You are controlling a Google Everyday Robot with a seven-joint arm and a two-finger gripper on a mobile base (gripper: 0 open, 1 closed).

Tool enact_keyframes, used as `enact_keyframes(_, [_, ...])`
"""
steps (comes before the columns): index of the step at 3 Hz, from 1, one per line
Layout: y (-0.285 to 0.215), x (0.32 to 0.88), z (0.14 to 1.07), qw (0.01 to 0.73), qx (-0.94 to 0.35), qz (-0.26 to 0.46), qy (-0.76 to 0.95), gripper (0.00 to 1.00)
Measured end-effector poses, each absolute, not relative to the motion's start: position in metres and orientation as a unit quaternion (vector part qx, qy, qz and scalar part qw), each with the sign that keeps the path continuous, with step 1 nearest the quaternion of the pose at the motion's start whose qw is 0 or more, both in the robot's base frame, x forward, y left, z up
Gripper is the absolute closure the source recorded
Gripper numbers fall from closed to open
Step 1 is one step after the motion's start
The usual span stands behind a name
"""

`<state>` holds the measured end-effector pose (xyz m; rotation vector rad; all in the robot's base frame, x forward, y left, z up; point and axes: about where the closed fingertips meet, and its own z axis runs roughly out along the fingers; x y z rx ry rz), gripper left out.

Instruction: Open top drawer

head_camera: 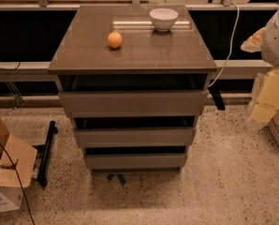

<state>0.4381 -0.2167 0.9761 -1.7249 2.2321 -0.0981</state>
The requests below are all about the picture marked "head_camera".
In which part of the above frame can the open cardboard box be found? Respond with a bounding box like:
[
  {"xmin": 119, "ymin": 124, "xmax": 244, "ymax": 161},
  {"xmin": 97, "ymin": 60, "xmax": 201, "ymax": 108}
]
[{"xmin": 0, "ymin": 118, "xmax": 37, "ymax": 213}]

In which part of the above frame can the orange fruit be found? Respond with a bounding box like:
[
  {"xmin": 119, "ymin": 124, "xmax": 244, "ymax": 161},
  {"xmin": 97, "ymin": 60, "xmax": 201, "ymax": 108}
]
[{"xmin": 108, "ymin": 32, "xmax": 123, "ymax": 49}]

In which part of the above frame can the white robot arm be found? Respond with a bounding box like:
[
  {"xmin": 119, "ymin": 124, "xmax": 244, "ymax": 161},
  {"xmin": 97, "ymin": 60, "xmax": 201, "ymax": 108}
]
[{"xmin": 241, "ymin": 9, "xmax": 279, "ymax": 129}]

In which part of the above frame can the black metal stand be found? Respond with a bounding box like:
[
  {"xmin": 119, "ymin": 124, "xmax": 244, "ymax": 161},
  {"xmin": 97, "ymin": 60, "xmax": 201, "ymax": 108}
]
[{"xmin": 35, "ymin": 121, "xmax": 58, "ymax": 188}]

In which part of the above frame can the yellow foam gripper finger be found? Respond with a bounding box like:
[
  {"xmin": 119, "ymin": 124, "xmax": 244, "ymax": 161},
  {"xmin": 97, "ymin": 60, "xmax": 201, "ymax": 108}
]
[{"xmin": 241, "ymin": 27, "xmax": 265, "ymax": 53}]

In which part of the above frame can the white cable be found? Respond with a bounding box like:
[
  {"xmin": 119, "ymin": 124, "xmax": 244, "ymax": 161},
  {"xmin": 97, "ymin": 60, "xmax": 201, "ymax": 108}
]
[{"xmin": 208, "ymin": 3, "xmax": 241, "ymax": 88}]

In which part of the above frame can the grey drawer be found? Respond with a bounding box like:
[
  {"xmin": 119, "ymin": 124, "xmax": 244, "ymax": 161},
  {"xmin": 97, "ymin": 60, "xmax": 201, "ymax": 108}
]
[
  {"xmin": 84, "ymin": 154, "xmax": 187, "ymax": 170},
  {"xmin": 59, "ymin": 91, "xmax": 207, "ymax": 118},
  {"xmin": 74, "ymin": 127, "xmax": 196, "ymax": 148}
]

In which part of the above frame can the grey drawer cabinet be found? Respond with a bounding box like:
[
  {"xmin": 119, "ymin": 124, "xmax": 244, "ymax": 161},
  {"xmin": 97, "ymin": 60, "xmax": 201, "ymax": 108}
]
[{"xmin": 49, "ymin": 5, "xmax": 217, "ymax": 173}]

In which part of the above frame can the white bowl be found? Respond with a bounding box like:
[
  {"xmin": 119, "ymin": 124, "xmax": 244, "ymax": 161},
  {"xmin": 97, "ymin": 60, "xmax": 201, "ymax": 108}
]
[{"xmin": 150, "ymin": 8, "xmax": 179, "ymax": 32}]

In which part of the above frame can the grey bottom drawer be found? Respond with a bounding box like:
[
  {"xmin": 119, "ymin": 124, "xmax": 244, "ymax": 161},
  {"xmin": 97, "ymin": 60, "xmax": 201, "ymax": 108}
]
[{"xmin": 84, "ymin": 154, "xmax": 187, "ymax": 170}]

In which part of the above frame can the black cable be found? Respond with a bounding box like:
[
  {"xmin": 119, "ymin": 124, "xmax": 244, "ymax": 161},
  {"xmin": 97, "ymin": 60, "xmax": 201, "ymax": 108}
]
[{"xmin": 0, "ymin": 132, "xmax": 37, "ymax": 225}]

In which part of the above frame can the grey middle drawer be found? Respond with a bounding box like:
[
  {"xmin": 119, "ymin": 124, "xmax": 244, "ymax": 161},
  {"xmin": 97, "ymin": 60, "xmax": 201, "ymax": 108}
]
[{"xmin": 74, "ymin": 127, "xmax": 196, "ymax": 148}]

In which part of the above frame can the grey top drawer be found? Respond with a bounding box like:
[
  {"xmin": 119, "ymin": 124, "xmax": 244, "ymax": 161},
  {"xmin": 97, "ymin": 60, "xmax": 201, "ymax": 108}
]
[{"xmin": 59, "ymin": 91, "xmax": 207, "ymax": 118}]

